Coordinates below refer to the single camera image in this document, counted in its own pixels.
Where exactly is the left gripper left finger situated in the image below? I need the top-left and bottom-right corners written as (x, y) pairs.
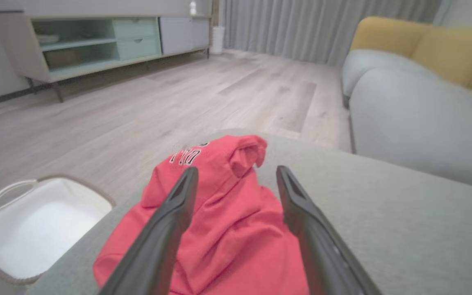
top-left (99, 166), bottom-right (199, 295)

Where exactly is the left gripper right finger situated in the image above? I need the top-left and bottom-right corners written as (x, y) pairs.
top-left (276, 166), bottom-right (384, 295)

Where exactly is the red garment with white trim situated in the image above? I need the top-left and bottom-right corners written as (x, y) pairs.
top-left (93, 134), bottom-right (310, 295)

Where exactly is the wide grey sofa ottoman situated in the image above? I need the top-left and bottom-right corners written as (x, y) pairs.
top-left (25, 129), bottom-right (472, 295)

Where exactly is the white laundry basket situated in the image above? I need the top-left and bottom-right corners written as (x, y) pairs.
top-left (0, 175), bottom-right (116, 285)

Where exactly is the grey sofa seat cushion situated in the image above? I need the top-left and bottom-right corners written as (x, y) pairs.
top-left (349, 68), bottom-right (472, 193)
top-left (342, 49), bottom-right (437, 99)

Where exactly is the brown box in cabinet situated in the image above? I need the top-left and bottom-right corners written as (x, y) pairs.
top-left (45, 49), bottom-right (77, 68)

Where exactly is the grey pleated curtain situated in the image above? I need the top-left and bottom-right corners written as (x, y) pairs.
top-left (219, 0), bottom-right (441, 68)

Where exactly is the yellow sofa back cushion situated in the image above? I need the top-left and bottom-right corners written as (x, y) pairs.
top-left (410, 27), bottom-right (472, 89)
top-left (350, 16), bottom-right (433, 58)

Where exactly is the beige and green TV cabinet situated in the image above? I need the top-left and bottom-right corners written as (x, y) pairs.
top-left (0, 12), bottom-right (212, 103)

